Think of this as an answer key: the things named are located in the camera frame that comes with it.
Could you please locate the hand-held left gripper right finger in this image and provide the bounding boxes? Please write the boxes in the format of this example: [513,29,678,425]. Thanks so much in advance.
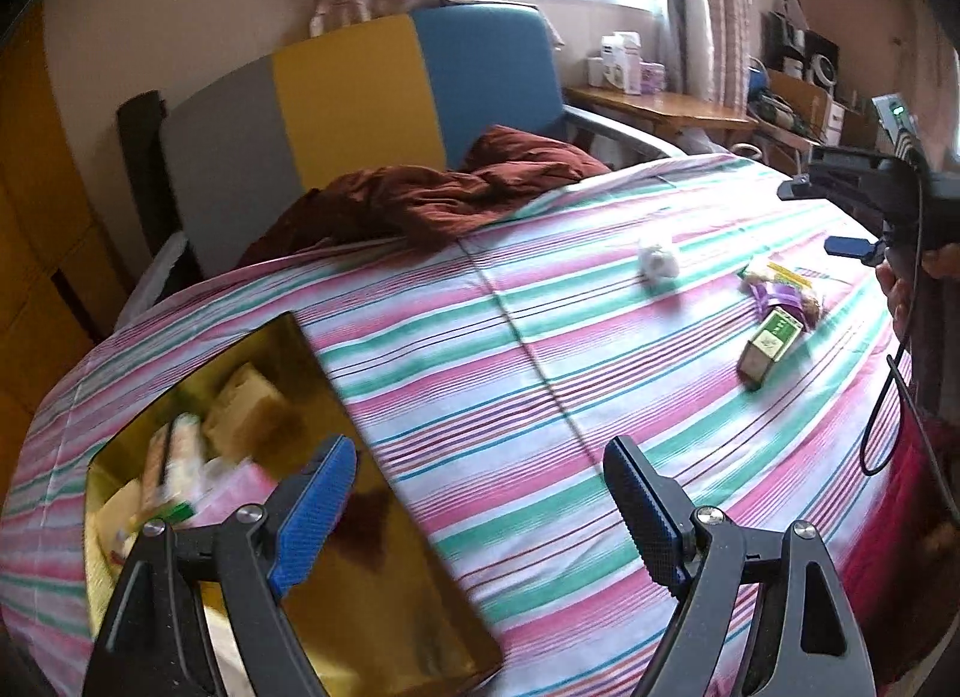
[602,434,878,697]

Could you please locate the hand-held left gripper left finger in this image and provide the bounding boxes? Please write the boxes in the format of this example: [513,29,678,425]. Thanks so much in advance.
[90,434,359,697]

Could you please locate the gold metal tray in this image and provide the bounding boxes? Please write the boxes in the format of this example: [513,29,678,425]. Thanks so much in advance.
[84,313,503,697]

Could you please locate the large yellow sponge block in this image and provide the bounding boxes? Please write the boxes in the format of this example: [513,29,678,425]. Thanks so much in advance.
[214,364,292,429]

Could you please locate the person's right hand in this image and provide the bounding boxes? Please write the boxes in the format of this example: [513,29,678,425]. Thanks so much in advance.
[876,245,960,345]

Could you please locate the green edged snack packet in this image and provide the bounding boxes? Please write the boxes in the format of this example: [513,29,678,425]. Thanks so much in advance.
[750,254,827,294]

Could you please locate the pink plastic pill box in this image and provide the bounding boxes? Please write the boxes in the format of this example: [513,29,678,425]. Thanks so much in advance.
[199,460,280,525]

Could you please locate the purple candy wrapper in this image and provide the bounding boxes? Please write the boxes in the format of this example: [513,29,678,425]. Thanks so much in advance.
[754,284,822,332]

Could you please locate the cluttered shelf unit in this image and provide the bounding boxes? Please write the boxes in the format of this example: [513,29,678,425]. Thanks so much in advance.
[757,0,882,154]

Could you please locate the small green carton box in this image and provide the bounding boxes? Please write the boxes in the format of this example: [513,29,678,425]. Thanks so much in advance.
[736,307,802,389]

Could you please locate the wooden side table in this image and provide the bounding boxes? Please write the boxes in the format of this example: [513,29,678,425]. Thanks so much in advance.
[562,85,758,143]

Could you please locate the white fluffy ball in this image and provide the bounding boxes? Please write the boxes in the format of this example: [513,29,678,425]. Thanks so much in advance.
[637,238,680,285]

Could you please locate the striped bed sheet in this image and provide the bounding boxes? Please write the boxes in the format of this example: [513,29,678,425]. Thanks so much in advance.
[0,152,923,697]

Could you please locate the white cardboard boxes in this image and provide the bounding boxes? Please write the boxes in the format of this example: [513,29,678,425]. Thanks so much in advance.
[587,32,642,96]

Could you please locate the red cloth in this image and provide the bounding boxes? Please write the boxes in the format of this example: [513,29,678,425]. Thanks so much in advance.
[877,412,960,687]

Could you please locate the maroon crumpled cloth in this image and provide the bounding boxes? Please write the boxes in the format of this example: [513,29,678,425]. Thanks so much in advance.
[240,124,608,267]

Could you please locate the grey yellow blue headboard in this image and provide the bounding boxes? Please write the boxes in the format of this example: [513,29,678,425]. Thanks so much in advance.
[157,2,567,278]

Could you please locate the wooden wardrobe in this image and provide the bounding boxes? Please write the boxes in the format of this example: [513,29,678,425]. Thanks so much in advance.
[0,7,128,488]

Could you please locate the white bed side rail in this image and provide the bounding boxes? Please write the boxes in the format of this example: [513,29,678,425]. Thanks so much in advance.
[112,232,188,330]
[562,104,676,169]

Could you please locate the black cable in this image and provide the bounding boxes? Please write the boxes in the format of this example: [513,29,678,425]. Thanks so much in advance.
[859,142,942,477]

